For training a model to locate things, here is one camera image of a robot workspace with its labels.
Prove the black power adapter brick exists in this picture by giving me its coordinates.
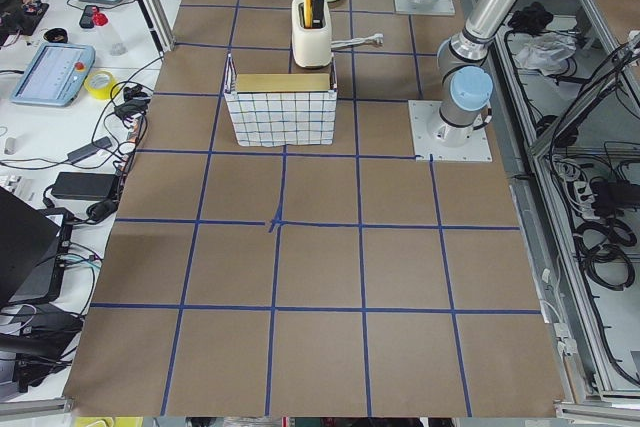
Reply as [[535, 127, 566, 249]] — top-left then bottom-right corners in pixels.
[[51, 172, 118, 201]]

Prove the white two-slot toaster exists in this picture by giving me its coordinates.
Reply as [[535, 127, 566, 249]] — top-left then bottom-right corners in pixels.
[[291, 0, 332, 69]]

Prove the white toaster power cable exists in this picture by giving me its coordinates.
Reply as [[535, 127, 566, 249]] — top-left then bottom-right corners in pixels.
[[330, 33, 386, 52]]

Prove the white checkered fabric basket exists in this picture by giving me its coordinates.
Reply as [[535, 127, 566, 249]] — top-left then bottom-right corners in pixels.
[[224, 55, 338, 147]]

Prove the blue teach pendant tablet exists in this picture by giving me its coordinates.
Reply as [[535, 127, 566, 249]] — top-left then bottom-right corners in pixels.
[[10, 43, 95, 107]]

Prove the crumpled white cloth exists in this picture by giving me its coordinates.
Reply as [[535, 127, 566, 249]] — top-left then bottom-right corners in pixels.
[[514, 33, 577, 76]]

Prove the square metal base plate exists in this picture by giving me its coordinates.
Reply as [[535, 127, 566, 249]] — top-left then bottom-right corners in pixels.
[[408, 100, 493, 163]]

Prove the clear bottle with red cap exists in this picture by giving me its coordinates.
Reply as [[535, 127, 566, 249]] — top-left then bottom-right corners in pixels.
[[92, 7, 127, 56]]

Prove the black laptop computer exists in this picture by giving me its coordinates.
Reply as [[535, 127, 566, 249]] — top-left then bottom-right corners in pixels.
[[1, 189, 72, 307]]

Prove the yellow tape roll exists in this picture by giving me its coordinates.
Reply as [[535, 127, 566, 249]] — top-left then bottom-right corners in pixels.
[[83, 70, 120, 100]]

